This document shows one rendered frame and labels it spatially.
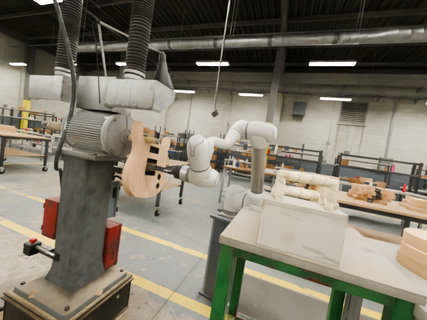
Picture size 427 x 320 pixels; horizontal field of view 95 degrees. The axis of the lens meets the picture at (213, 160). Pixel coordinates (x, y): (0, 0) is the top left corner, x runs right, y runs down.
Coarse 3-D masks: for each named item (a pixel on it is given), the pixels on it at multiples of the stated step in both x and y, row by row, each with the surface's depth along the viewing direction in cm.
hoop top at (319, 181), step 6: (282, 174) 70; (288, 174) 69; (294, 174) 69; (300, 174) 69; (294, 180) 69; (300, 180) 68; (306, 180) 68; (312, 180) 67; (318, 180) 66; (324, 180) 66; (330, 180) 66; (336, 180) 66; (324, 186) 67; (330, 186) 66
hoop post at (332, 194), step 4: (336, 184) 65; (328, 188) 67; (332, 188) 65; (336, 188) 65; (328, 192) 66; (332, 192) 65; (336, 192) 65; (328, 196) 66; (332, 196) 65; (336, 196) 65; (328, 200) 66; (332, 200) 65; (336, 200) 66; (328, 204) 66; (332, 204) 65; (324, 208) 67; (328, 208) 66; (332, 208) 65
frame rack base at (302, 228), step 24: (264, 192) 84; (264, 216) 71; (288, 216) 68; (312, 216) 66; (336, 216) 64; (264, 240) 71; (288, 240) 68; (312, 240) 66; (336, 240) 64; (336, 264) 64
